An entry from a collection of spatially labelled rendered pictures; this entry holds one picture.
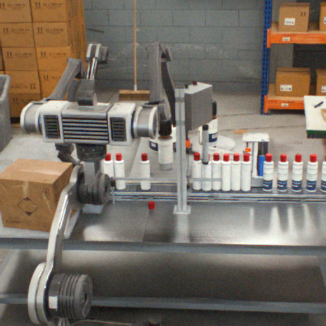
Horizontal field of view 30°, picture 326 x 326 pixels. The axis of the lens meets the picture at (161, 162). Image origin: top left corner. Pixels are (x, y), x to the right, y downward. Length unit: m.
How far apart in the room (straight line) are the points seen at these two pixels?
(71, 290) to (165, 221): 0.81
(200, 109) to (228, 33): 4.64
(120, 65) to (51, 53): 1.60
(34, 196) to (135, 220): 0.53
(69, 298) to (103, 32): 5.72
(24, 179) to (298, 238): 1.33
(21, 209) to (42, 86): 3.71
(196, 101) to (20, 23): 3.83
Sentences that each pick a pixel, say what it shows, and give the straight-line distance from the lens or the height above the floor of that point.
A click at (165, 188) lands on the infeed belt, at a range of 3.31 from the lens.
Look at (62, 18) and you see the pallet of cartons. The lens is 6.42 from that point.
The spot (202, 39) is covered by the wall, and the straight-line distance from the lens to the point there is 7.64.
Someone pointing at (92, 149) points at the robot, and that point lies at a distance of 2.64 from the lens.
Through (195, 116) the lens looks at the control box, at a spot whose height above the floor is 1.35.
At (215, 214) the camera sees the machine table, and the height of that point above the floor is 0.83.
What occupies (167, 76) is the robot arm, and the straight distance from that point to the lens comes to 3.08.
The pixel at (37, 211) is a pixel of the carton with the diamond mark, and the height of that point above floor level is 0.96.
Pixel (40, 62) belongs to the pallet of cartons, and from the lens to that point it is 6.58.
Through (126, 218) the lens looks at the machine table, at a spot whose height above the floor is 0.83.
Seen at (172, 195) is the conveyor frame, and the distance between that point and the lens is 3.28.
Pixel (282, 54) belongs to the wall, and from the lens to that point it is 7.57.
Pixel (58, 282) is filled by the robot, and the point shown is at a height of 0.97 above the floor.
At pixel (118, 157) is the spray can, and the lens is 3.25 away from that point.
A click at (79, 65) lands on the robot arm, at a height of 1.56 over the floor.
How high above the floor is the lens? 2.38
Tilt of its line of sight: 24 degrees down
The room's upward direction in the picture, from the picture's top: 2 degrees counter-clockwise
